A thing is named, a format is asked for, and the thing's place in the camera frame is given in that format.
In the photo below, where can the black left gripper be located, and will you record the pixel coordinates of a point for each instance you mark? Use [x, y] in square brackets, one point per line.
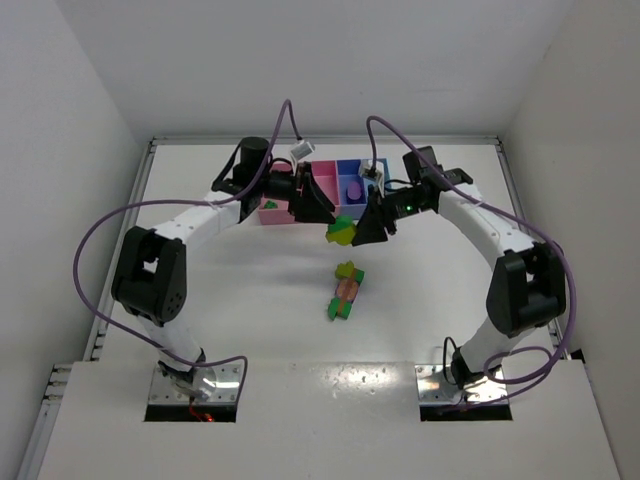
[301, 189]

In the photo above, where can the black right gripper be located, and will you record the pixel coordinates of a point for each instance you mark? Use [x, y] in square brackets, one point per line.
[378, 209]

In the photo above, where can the green rounded lego brick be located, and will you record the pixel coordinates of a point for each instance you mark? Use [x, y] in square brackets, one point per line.
[342, 222]

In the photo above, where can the purple rounded lego brick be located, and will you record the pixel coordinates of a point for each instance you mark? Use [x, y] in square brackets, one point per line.
[354, 193]

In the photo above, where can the brown lego plate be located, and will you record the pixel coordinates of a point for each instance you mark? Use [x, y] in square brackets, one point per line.
[357, 275]

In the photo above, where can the lime rounded lego brick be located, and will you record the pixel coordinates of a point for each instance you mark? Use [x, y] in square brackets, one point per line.
[343, 237]

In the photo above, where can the purple butterfly lego brick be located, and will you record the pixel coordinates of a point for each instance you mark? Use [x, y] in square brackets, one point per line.
[347, 290]

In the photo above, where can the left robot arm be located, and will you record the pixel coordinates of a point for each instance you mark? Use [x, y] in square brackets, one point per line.
[150, 281]

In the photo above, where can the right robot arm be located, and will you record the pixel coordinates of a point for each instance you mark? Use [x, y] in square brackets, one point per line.
[527, 287]

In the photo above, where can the pink divided container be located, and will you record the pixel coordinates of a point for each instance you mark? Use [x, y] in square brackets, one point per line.
[324, 173]

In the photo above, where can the light blue container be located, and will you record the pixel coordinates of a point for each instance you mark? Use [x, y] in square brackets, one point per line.
[366, 190]

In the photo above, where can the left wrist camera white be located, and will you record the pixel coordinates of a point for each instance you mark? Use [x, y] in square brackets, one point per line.
[301, 150]

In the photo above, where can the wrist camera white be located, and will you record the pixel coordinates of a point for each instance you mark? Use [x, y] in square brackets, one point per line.
[372, 173]
[301, 150]

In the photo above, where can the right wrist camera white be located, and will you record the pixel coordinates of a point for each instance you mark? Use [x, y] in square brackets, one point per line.
[372, 173]

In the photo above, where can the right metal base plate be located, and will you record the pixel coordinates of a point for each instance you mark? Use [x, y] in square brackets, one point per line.
[436, 388]

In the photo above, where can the metal base plate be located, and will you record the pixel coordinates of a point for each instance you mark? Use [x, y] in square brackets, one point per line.
[217, 386]
[436, 388]

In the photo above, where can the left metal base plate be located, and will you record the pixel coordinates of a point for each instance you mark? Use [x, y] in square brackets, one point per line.
[217, 386]

